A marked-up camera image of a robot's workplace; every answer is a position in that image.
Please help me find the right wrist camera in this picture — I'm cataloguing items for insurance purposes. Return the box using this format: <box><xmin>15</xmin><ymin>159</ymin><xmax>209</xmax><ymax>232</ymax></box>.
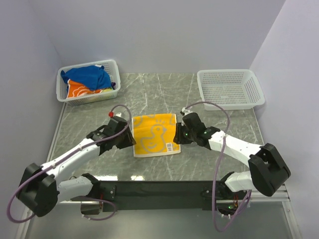
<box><xmin>180</xmin><ymin>107</ymin><xmax>192</xmax><ymax>116</ymax></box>

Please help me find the right white plastic basket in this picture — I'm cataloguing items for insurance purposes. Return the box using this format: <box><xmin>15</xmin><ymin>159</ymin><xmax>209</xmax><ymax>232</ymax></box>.
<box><xmin>197</xmin><ymin>69</ymin><xmax>265</xmax><ymax>110</ymax></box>

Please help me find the black base beam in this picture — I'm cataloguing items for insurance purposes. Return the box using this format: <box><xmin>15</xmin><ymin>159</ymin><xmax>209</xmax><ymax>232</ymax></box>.
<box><xmin>71</xmin><ymin>180</ymin><xmax>236</xmax><ymax>213</ymax></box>

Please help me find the yellow duck towel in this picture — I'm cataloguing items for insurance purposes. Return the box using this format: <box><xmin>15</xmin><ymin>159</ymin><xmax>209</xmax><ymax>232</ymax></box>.
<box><xmin>132</xmin><ymin>114</ymin><xmax>181</xmax><ymax>158</ymax></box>

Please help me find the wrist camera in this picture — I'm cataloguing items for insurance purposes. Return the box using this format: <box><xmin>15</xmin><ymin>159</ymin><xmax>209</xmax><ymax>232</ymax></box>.
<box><xmin>180</xmin><ymin>107</ymin><xmax>192</xmax><ymax>116</ymax></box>
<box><xmin>108</xmin><ymin>112</ymin><xmax>124</xmax><ymax>120</ymax></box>

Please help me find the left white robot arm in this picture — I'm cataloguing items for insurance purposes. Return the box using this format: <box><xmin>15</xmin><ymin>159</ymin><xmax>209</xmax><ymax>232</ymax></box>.
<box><xmin>16</xmin><ymin>116</ymin><xmax>135</xmax><ymax>217</ymax></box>

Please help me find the blue towel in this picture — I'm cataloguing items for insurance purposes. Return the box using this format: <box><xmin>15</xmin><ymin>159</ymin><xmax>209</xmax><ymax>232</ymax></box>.
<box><xmin>60</xmin><ymin>65</ymin><xmax>112</xmax><ymax>91</ymax></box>

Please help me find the left white plastic basket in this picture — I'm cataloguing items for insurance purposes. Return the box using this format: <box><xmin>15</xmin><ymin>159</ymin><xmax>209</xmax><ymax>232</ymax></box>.
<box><xmin>56</xmin><ymin>60</ymin><xmax>121</xmax><ymax>106</ymax></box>

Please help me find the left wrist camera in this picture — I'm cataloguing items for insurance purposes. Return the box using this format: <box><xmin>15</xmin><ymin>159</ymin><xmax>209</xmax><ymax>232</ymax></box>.
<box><xmin>108</xmin><ymin>112</ymin><xmax>124</xmax><ymax>120</ymax></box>

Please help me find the white plastic basket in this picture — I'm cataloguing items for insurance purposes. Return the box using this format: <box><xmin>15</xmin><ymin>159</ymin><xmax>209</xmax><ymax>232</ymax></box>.
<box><xmin>56</xmin><ymin>60</ymin><xmax>121</xmax><ymax>106</ymax></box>
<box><xmin>197</xmin><ymin>69</ymin><xmax>265</xmax><ymax>110</ymax></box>

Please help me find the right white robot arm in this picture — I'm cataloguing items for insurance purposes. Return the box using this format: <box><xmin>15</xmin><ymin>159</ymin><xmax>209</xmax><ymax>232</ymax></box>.
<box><xmin>173</xmin><ymin>109</ymin><xmax>291</xmax><ymax>199</ymax></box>

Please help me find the orange towel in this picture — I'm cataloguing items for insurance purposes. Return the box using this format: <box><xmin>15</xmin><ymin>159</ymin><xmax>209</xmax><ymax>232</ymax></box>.
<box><xmin>66</xmin><ymin>79</ymin><xmax>114</xmax><ymax>98</ymax></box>

